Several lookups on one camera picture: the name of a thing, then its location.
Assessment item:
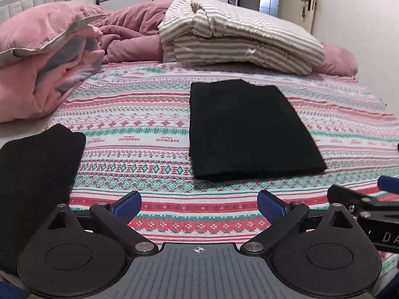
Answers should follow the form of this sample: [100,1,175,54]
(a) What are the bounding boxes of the pink pillow with grey piping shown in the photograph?
[0,2,110,67]

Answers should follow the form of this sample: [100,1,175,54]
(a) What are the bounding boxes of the grey quilted pillow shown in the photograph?
[0,0,73,17]

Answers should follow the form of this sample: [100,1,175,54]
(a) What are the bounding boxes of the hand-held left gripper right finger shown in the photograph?
[244,189,356,256]

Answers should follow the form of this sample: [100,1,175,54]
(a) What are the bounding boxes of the black folded cloth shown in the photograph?
[0,123,87,276]

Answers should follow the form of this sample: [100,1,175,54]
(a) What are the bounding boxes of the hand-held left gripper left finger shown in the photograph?
[47,191,159,256]

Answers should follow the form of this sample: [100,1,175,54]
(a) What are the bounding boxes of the dark blue clothing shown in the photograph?
[0,281,28,299]

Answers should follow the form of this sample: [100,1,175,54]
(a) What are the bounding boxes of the patterned bedsheet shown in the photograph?
[0,60,399,284]

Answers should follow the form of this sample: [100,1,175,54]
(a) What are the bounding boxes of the striped folded duvet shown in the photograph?
[157,0,325,76]

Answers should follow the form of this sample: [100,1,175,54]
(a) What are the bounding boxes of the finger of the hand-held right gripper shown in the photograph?
[327,184,382,216]
[377,176,399,193]

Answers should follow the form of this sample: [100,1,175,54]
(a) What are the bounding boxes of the pink comforter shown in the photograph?
[0,24,106,123]

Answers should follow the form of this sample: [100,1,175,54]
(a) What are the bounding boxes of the mauve pillow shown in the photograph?
[310,42,358,77]

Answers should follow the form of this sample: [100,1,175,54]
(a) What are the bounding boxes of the door handle with keys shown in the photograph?
[300,0,317,17]

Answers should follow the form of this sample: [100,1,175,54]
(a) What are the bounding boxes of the mauve blanket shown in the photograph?
[90,0,175,65]

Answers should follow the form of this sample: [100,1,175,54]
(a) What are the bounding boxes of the black pants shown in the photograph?
[188,79,328,182]

